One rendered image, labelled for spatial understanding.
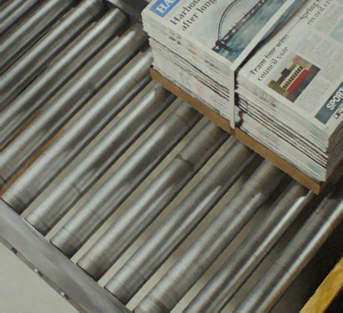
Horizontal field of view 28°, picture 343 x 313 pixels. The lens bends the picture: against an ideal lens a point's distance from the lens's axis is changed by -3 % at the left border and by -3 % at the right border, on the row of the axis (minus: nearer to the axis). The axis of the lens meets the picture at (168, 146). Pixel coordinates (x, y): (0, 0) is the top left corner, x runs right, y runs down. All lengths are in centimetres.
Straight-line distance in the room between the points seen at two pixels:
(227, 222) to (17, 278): 100
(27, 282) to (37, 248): 85
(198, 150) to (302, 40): 30
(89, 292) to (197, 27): 47
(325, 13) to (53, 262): 61
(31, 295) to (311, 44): 124
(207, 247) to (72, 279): 23
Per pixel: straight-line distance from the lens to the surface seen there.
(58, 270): 118
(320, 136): 103
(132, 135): 128
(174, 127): 127
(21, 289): 205
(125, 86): 132
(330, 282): 114
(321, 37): 110
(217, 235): 118
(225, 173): 122
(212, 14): 111
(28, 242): 121
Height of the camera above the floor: 190
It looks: 62 degrees down
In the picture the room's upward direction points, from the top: 7 degrees counter-clockwise
